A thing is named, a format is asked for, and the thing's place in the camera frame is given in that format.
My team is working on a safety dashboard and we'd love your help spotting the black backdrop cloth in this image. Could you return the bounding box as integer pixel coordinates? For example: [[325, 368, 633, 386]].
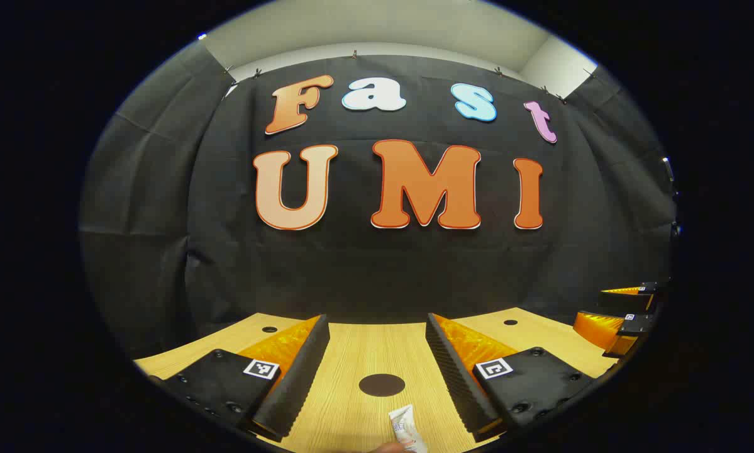
[[78, 41, 679, 362]]

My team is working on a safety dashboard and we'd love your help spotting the wooden desktop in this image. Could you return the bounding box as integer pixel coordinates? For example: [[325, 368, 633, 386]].
[[133, 306, 623, 453]]

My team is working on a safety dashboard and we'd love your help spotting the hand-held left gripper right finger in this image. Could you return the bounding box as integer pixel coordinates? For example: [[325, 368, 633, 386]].
[[424, 312, 604, 444]]

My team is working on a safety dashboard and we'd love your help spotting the dark round coaster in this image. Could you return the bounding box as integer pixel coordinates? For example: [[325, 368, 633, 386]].
[[358, 373, 407, 398]]

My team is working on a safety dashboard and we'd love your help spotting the white toothpaste tube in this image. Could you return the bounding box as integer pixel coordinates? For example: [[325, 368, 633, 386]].
[[387, 404, 430, 453]]

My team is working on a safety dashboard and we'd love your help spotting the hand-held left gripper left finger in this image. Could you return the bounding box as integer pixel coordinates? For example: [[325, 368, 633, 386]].
[[147, 314, 332, 443]]

